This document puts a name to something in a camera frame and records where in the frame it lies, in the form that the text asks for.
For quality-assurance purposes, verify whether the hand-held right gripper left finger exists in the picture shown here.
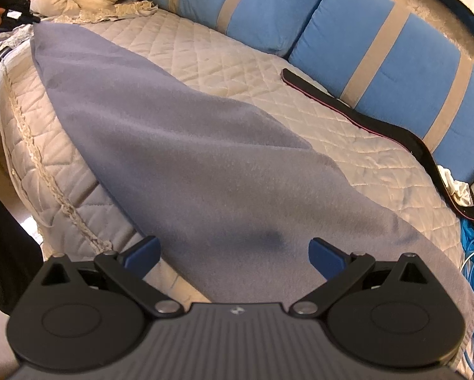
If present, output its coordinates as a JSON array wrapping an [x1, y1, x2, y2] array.
[[41, 236, 182, 318]]

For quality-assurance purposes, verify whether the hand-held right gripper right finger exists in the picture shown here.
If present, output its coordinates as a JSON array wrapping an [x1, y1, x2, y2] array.
[[288, 238, 433, 317]]

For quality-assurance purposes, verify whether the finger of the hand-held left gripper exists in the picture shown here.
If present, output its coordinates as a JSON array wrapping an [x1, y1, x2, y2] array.
[[8, 10, 40, 23]]

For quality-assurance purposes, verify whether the grey-blue fleece cloth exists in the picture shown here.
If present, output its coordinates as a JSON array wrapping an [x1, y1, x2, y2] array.
[[30, 22, 474, 337]]

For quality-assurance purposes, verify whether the person's dark clothing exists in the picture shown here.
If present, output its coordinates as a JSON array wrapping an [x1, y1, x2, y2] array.
[[0, 178, 44, 317]]

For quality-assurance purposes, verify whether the white cloth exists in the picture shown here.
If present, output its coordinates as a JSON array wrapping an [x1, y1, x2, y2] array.
[[437, 164, 474, 206]]

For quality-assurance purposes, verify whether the blue pillow with grey stripes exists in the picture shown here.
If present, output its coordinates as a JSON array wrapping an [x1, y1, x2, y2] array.
[[288, 0, 474, 185], [136, 0, 334, 56]]

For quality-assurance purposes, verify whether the black strap with red edge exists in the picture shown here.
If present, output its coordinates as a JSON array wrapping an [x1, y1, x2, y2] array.
[[281, 68, 474, 222]]

